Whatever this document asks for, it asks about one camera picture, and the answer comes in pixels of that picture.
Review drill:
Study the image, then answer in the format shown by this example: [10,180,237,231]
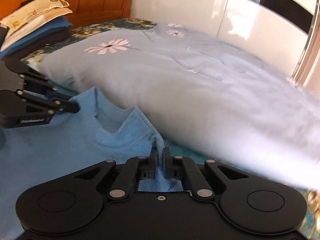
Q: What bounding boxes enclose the dark blue folded garment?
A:
[1,16,72,59]

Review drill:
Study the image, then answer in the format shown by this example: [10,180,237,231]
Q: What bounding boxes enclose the light blue floral quilt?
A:
[38,24,319,190]

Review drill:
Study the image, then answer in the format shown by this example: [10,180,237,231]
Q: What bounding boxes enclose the blue t-shirt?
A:
[0,86,186,239]

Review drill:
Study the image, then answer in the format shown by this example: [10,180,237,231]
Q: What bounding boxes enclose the white glossy wardrobe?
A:
[131,0,319,94]

